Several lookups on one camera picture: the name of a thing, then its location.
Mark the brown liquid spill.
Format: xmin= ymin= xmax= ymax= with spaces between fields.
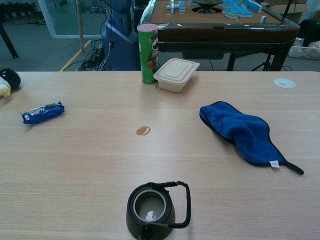
xmin=135 ymin=125 xmax=153 ymax=137

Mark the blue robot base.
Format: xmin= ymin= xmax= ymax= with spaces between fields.
xmin=100 ymin=0 xmax=141 ymax=72

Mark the black table leg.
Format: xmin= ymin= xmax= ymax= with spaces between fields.
xmin=0 ymin=21 xmax=20 ymax=60

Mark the white plastic basket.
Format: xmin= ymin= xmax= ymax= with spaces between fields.
xmin=288 ymin=37 xmax=320 ymax=60

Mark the dark wooden mahjong table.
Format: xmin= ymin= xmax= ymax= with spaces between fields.
xmin=139 ymin=0 xmax=301 ymax=72

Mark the white table grommet cap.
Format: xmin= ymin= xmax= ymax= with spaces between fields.
xmin=273 ymin=77 xmax=297 ymax=90

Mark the black teapot with handle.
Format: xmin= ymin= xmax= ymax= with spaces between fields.
xmin=126 ymin=180 xmax=192 ymax=240

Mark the green Pringles can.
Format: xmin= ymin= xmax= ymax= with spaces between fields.
xmin=136 ymin=23 xmax=161 ymax=85

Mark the blue Oreo cookie pack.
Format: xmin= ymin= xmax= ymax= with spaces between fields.
xmin=20 ymin=100 xmax=66 ymax=125

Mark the black tripod stand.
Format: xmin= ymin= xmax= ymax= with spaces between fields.
xmin=251 ymin=53 xmax=275 ymax=72

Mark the brown cardboard box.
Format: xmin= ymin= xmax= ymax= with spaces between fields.
xmin=262 ymin=0 xmax=309 ymax=15

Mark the black floor cable tangle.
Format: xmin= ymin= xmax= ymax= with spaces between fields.
xmin=77 ymin=39 xmax=109 ymax=72

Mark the beige lidded takeout container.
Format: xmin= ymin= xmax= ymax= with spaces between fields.
xmin=153 ymin=58 xmax=201 ymax=94

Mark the wooden pole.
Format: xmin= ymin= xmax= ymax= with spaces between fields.
xmin=76 ymin=0 xmax=85 ymax=53

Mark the blue mahjong tile pile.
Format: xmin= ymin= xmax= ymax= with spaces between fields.
xmin=221 ymin=0 xmax=263 ymax=20

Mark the black-headed plush doll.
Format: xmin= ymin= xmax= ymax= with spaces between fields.
xmin=0 ymin=68 xmax=22 ymax=98

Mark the blue cloth with black trim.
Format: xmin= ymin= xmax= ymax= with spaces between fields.
xmin=199 ymin=100 xmax=305 ymax=176

